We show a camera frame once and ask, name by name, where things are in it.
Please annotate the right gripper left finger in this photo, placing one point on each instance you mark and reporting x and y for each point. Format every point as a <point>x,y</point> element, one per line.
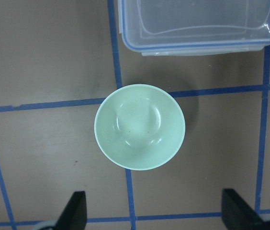
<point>74,215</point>

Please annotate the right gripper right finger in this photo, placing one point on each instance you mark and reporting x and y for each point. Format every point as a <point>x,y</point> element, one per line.
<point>236,214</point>

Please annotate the clear plastic food container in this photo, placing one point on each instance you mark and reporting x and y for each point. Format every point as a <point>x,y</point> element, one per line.
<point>194,27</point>

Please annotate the green bowl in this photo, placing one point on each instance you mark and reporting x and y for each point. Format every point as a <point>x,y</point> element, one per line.
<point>139,127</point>

